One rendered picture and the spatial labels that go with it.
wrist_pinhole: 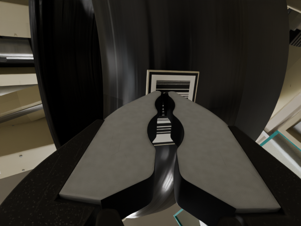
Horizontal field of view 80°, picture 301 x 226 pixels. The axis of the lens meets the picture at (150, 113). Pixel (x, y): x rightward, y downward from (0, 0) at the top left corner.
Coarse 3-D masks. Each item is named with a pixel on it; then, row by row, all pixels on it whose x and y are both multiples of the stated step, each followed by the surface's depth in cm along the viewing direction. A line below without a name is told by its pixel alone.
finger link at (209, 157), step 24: (168, 96) 11; (192, 120) 8; (216, 120) 8; (192, 144) 7; (216, 144) 7; (192, 168) 6; (216, 168) 6; (240, 168) 6; (192, 192) 6; (216, 192) 5; (240, 192) 5; (264, 192) 5; (216, 216) 6
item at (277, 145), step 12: (276, 132) 70; (264, 144) 75; (276, 144) 71; (288, 144) 68; (276, 156) 72; (288, 156) 69; (300, 156) 66; (300, 168) 66; (180, 216) 124; (192, 216) 114
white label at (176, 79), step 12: (156, 72) 13; (168, 72) 13; (180, 72) 13; (192, 72) 13; (156, 84) 13; (168, 84) 13; (180, 84) 13; (192, 84) 14; (192, 96) 14; (168, 120) 14; (168, 132) 15; (156, 144) 15
